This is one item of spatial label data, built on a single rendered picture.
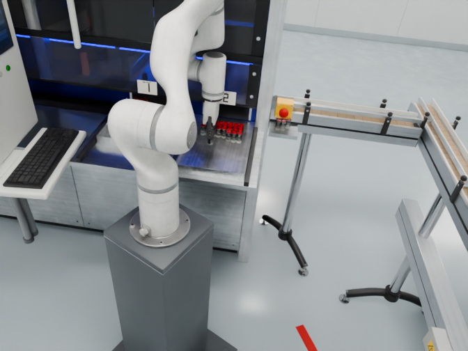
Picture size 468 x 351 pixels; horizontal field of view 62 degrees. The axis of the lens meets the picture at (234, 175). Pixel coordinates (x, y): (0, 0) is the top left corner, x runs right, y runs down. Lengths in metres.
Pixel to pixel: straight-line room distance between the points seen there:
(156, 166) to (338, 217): 1.83
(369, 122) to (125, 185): 1.24
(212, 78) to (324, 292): 1.36
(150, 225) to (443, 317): 1.11
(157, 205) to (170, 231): 0.12
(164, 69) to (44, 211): 1.62
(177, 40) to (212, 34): 0.31
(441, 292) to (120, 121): 1.34
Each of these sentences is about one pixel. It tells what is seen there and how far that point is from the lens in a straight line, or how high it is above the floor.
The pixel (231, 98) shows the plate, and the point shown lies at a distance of 1.66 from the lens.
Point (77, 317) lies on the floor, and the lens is 2.15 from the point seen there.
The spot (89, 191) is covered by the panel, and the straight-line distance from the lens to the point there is 2.21.
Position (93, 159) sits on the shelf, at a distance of 1.55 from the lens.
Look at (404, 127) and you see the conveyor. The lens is 1.91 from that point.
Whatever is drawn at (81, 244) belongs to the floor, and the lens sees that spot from 2.45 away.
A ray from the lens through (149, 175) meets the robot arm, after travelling 1.06.
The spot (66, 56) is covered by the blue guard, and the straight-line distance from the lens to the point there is 1.83.
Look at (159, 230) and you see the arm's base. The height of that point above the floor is 0.90.
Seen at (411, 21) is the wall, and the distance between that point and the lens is 6.54.
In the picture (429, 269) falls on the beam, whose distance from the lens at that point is 1.81.
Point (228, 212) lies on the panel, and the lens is 2.04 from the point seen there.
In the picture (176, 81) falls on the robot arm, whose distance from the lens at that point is 1.00.
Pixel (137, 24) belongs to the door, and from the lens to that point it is 1.66.
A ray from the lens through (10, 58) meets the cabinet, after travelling 1.80.
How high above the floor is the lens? 1.75
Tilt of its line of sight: 37 degrees down
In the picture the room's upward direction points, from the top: 6 degrees clockwise
